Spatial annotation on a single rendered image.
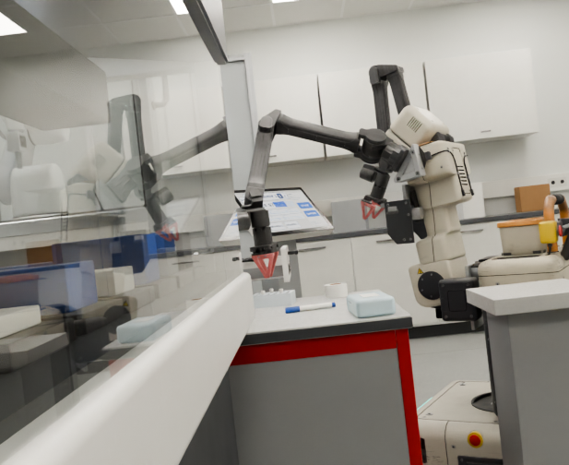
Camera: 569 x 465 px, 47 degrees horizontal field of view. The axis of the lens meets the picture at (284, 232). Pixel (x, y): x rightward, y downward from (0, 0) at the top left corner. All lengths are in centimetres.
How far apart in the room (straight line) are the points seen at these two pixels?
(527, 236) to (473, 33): 412
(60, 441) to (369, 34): 588
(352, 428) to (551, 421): 52
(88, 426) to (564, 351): 152
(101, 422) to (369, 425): 124
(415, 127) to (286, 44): 376
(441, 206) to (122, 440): 209
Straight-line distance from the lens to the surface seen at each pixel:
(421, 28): 621
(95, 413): 39
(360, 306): 154
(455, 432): 232
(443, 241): 240
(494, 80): 585
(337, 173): 589
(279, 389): 156
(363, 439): 160
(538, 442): 182
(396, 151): 229
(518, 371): 177
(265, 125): 227
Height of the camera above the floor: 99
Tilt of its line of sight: level
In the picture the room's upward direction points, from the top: 6 degrees counter-clockwise
